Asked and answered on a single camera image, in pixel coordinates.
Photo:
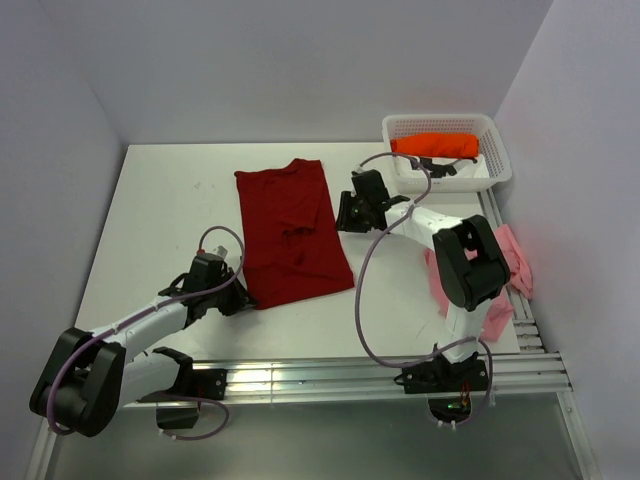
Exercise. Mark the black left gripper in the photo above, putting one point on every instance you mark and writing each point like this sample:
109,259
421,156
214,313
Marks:
240,300

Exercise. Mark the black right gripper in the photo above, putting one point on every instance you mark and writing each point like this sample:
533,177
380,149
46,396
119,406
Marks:
344,221

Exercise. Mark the dark red t shirt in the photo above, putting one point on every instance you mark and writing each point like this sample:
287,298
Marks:
292,248

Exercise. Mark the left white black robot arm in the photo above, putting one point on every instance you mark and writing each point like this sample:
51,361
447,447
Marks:
90,375

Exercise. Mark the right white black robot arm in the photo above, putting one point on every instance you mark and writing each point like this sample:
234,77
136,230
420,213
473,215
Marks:
472,268

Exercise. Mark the rolled orange t shirt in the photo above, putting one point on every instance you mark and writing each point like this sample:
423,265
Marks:
431,144

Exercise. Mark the white black printed t shirt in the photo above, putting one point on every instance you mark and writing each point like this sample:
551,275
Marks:
442,168

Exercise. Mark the white plastic basket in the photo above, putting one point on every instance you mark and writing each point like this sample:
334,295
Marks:
493,165

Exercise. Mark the pink t shirt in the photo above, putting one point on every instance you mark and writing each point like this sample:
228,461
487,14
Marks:
501,308

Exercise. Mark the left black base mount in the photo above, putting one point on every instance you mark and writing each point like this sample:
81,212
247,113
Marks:
205,387

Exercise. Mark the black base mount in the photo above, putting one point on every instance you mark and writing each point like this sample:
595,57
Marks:
205,387
466,387

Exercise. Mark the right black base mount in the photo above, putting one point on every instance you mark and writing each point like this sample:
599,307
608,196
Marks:
466,387

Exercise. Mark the aluminium rail frame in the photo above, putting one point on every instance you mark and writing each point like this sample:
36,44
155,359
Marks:
335,417

